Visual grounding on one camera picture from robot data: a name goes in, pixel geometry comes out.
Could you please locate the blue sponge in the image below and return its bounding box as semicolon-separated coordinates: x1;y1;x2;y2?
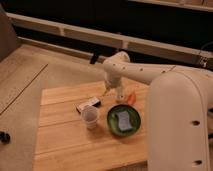
116;111;132;131

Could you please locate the wooden table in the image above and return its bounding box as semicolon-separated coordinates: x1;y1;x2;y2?
33;81;147;171

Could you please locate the orange carrot toy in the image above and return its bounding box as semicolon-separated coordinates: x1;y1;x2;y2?
127;92;136;105

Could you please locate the clear plastic cup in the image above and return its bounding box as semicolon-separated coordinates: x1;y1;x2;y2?
81;106;99;129

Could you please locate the white shelf rail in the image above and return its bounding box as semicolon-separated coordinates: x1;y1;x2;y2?
6;13;213;63

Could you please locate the black and white snack bar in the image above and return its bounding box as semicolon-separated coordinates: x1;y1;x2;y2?
76;97;101;113

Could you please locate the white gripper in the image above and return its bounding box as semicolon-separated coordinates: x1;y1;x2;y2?
102;75;122;97

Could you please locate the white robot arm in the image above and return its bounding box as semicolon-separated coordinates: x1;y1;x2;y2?
103;51;213;171

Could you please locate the black object on floor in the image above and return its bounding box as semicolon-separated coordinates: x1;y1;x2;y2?
0;131;10;144

